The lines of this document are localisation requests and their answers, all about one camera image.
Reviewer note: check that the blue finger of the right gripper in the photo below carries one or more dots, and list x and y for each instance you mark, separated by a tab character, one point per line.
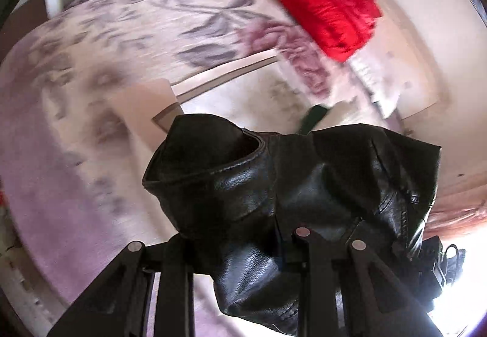
437	268

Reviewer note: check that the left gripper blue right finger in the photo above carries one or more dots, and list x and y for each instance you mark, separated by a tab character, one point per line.
350	291

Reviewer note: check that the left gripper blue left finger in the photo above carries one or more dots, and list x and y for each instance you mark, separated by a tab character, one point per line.
117	301

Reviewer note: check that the black leather jacket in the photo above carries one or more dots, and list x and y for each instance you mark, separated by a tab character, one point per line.
237	196

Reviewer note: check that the white fuzzy folded sweater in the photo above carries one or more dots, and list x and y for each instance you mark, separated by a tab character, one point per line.
357	111

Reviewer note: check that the green striped folded garment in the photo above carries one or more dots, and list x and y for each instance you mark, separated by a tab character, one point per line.
312	118

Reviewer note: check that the bed with floral cover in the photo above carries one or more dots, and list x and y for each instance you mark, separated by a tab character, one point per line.
78	97

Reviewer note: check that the white pillow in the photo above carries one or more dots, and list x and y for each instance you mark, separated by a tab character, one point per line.
377	72

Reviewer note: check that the white diamond pattern sheet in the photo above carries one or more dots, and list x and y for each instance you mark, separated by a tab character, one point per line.
262	93

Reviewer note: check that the beige bed headboard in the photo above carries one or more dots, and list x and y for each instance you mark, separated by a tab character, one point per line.
452	37

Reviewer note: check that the red folded quilt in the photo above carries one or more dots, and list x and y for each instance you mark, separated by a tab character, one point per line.
339	27

